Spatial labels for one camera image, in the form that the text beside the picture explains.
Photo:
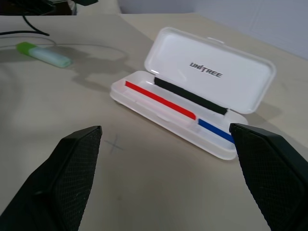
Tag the white plastic pencil case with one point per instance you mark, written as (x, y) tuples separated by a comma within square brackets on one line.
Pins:
[(202, 91)]

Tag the green highlighter pen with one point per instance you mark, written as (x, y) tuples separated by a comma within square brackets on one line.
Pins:
[(44, 54)]

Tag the dark equipment behind table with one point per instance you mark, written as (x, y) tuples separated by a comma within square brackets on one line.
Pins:
[(36, 6)]

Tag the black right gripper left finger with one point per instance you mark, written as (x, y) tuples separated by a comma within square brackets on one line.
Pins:
[(65, 183)]

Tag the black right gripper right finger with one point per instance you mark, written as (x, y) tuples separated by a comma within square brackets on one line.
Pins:
[(274, 173)]

